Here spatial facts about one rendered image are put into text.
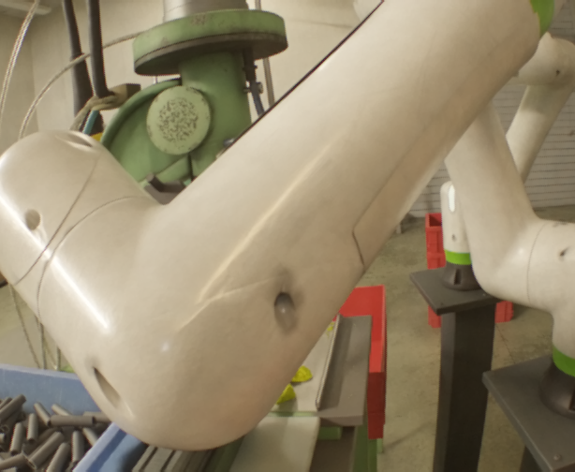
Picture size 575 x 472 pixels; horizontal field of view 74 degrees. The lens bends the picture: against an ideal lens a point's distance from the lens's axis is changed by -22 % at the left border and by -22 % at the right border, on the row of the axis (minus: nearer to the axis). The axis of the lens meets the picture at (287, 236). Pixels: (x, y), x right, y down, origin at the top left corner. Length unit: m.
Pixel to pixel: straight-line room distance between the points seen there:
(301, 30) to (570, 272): 5.79
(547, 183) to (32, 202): 6.39
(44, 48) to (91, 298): 8.01
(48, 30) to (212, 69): 7.65
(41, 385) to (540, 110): 1.14
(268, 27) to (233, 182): 0.39
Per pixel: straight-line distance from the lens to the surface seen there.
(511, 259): 0.64
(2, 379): 0.79
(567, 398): 0.66
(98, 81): 0.65
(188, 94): 0.58
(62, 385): 0.68
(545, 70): 0.93
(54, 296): 0.22
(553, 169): 6.51
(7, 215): 0.26
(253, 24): 0.55
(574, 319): 0.61
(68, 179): 0.24
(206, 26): 0.54
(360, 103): 0.22
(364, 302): 1.65
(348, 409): 0.56
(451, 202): 1.05
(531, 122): 1.12
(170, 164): 0.64
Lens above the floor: 1.32
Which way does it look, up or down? 13 degrees down
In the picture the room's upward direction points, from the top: 8 degrees counter-clockwise
